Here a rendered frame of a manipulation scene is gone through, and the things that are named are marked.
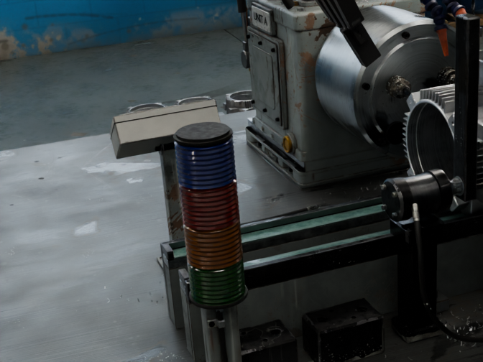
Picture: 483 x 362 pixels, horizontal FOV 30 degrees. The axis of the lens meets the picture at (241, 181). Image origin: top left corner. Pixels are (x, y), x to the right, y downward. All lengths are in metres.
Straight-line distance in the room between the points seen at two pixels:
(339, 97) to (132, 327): 0.55
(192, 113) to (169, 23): 5.57
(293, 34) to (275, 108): 0.19
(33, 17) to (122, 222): 5.18
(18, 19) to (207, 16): 1.42
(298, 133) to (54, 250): 0.53
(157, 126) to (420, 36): 0.48
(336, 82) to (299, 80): 0.16
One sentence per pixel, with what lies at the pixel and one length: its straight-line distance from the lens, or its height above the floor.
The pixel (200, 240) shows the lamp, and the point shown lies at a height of 1.11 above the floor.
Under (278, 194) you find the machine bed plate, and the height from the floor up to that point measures 0.80.
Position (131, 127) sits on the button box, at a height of 1.07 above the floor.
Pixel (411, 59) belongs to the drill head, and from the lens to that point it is 1.59.
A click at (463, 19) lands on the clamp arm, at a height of 1.25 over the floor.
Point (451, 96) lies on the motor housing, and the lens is 1.36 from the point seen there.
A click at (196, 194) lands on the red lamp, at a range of 0.90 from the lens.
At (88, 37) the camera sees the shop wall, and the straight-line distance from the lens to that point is 6.94.
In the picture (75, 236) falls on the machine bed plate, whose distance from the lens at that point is 1.73.
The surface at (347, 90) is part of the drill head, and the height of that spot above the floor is 1.06.
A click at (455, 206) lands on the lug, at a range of 1.37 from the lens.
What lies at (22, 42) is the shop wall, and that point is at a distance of 6.90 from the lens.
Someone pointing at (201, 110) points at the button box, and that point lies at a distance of 1.47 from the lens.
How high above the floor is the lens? 1.50
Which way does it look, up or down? 22 degrees down
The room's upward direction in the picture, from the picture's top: 5 degrees counter-clockwise
